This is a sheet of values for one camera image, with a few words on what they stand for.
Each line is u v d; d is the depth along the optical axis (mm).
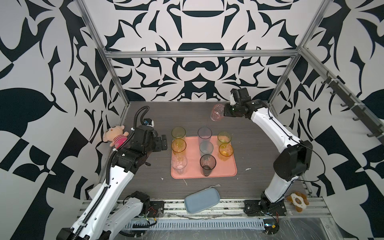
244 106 617
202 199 746
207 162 813
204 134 868
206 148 901
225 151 912
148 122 637
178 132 872
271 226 709
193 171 852
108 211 415
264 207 664
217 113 929
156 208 744
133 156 470
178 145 885
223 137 939
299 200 744
